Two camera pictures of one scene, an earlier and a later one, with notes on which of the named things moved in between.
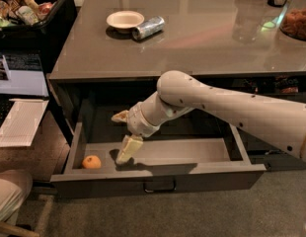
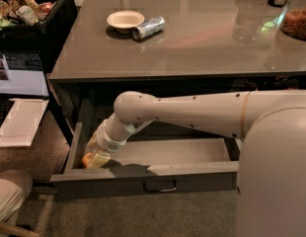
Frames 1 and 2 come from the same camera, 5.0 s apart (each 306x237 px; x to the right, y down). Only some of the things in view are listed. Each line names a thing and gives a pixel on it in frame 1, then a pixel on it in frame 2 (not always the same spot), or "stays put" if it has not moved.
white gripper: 135,119 → 101,138
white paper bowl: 125,21 stays put
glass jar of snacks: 295,20 stays put
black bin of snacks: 34,18 stays put
